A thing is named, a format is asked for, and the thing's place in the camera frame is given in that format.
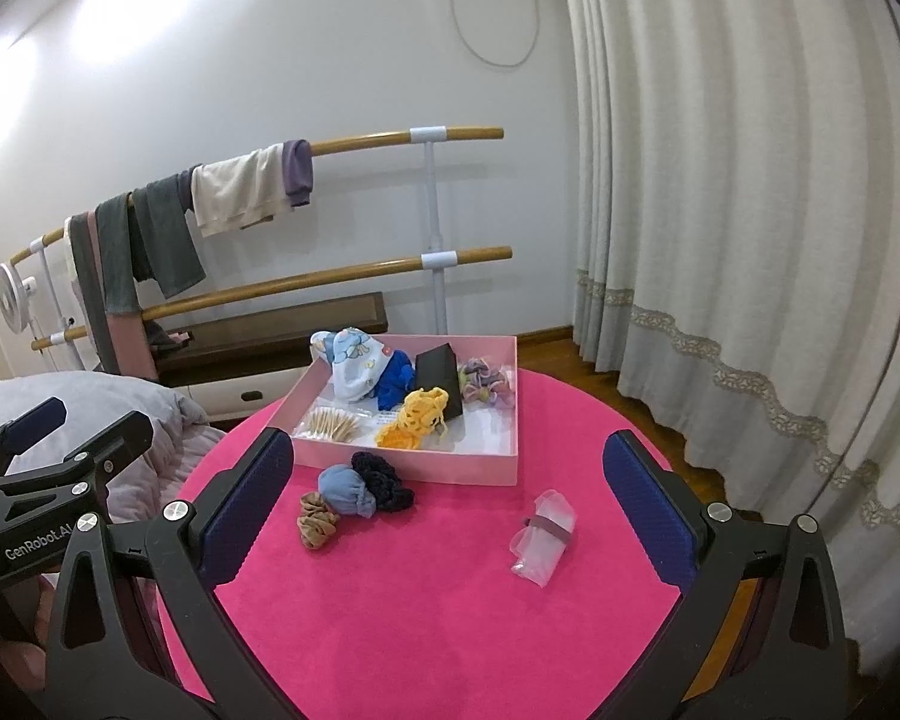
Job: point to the yellow crochet piece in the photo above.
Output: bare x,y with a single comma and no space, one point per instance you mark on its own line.
412,420

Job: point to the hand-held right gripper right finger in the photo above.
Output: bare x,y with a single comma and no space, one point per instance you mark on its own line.
651,514

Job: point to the pink cardboard box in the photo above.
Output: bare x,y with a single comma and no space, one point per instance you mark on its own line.
420,469

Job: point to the dark grey towel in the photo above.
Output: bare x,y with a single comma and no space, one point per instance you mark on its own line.
169,240

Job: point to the black scrunchie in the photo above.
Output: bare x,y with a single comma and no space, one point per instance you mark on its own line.
391,484

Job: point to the clear plastic roll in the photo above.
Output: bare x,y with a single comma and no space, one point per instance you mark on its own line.
544,547

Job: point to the wooden barre rail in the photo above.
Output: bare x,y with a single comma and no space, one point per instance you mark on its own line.
360,141
307,281

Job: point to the dark wooden bench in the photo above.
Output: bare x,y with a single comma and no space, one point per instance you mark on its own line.
285,330

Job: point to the pastel organza pouch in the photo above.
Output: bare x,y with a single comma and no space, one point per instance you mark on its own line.
489,394

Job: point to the person's left hand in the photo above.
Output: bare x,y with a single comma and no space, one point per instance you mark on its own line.
43,607

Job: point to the black pouch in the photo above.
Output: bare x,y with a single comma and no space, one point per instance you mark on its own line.
439,379

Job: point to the grey green towel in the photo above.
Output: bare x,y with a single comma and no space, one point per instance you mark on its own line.
116,255

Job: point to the tan scrunchie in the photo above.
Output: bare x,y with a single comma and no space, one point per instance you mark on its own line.
316,523

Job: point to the white barre post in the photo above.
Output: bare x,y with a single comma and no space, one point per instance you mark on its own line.
431,195
45,270

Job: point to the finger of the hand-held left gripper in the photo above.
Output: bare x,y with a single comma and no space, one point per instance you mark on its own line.
34,420
120,435

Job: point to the white fan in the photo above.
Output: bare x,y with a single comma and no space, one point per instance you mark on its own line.
11,300

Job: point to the dark cloth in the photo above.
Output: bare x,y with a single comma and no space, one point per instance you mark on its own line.
166,335

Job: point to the cream cloth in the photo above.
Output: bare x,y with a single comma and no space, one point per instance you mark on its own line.
240,195

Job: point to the bag of cotton swabs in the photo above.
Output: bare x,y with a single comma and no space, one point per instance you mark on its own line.
334,424

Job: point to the white curtain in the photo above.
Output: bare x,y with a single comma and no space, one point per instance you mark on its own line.
742,202

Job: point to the mauve scrunchie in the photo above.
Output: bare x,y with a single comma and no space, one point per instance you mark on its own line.
478,370

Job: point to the pink grey cloth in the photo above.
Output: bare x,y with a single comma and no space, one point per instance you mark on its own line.
131,345

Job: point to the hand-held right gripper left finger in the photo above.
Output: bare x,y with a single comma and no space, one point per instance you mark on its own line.
244,514

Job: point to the blue knitted cloth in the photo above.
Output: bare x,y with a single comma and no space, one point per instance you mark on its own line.
394,382

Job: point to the cartoon printed cloth bag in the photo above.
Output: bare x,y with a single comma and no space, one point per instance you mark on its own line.
352,375

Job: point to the light blue scrunchie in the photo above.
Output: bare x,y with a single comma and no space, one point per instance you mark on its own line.
345,491

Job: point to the purple cloth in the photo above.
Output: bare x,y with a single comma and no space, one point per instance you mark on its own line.
298,172

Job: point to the grey duvet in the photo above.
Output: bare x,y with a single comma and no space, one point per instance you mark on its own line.
120,390

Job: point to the pink round tablecloth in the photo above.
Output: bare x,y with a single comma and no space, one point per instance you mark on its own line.
420,615

